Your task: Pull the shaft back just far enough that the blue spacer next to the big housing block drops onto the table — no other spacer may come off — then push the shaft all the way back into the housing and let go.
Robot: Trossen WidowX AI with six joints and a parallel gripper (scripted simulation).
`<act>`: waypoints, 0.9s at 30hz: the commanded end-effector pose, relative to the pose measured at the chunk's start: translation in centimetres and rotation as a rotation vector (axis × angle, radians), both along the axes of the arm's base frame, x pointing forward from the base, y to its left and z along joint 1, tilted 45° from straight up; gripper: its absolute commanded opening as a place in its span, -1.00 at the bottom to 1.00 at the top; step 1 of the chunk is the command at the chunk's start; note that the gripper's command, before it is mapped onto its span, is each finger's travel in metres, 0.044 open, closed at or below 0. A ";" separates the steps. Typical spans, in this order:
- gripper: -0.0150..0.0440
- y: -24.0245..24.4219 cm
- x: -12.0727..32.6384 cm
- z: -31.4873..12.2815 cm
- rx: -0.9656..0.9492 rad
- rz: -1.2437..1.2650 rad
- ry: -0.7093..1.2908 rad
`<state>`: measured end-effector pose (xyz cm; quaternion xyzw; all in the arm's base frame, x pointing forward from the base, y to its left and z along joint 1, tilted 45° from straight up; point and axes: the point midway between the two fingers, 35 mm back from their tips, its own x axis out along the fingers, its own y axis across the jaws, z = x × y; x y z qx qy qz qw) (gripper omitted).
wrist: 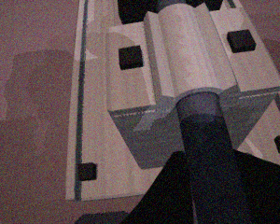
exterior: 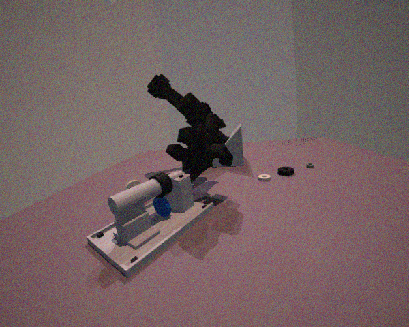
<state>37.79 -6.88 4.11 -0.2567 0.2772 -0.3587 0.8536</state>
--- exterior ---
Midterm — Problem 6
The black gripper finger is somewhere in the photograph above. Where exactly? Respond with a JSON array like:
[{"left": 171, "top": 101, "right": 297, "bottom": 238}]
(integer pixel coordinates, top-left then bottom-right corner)
[
  {"left": 189, "top": 153, "right": 213, "bottom": 183},
  {"left": 178, "top": 153, "right": 194, "bottom": 171}
]

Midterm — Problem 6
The blue disc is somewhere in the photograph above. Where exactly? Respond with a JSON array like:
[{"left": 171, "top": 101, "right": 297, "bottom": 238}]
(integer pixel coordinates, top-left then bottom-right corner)
[{"left": 153, "top": 196, "right": 171, "bottom": 217}]

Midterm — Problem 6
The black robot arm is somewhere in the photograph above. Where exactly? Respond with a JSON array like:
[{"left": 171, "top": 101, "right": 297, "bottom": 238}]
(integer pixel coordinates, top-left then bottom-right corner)
[{"left": 147, "top": 74, "right": 230, "bottom": 149}]

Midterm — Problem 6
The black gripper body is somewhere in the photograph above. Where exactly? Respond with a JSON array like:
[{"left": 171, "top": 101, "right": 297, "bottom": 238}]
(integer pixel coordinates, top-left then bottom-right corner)
[{"left": 166, "top": 126, "right": 233, "bottom": 166}]

